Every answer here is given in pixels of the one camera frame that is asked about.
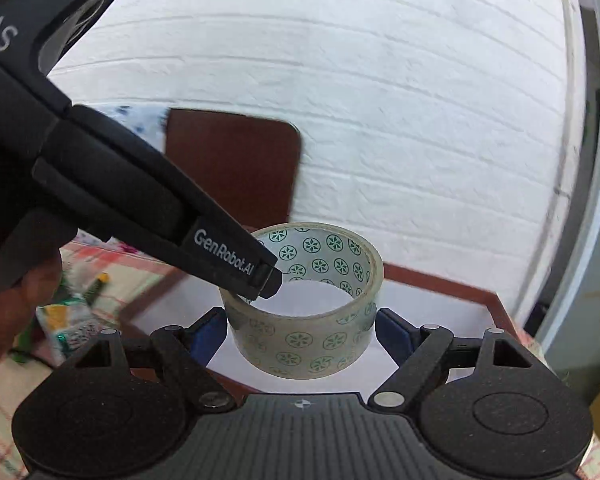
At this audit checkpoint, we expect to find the clear patterned packing tape roll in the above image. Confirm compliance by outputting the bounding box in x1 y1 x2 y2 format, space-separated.
221 222 385 380

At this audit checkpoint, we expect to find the green printed small box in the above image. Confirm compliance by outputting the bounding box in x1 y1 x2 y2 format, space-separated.
35 295 102 365

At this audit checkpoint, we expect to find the black yellow Flash Color marker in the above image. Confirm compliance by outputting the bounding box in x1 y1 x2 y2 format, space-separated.
83 272 110 307

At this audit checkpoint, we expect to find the person's left hand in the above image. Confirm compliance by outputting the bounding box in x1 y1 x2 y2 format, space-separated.
0 252 62 359

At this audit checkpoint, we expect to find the red brown cardboard box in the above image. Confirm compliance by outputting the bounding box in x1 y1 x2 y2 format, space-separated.
120 264 515 398

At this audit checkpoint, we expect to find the red plaid bed cloth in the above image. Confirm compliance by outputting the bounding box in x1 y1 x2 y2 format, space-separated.
0 231 600 480

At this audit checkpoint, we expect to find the floral plastic wrapped pillow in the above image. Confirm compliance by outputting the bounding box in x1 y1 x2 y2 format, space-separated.
93 103 171 153

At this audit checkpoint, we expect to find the dark brown wooden headboard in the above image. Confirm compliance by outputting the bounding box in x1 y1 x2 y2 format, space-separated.
166 108 302 230

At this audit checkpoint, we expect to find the grey door frame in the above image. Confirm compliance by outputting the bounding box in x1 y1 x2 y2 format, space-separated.
518 0 600 402

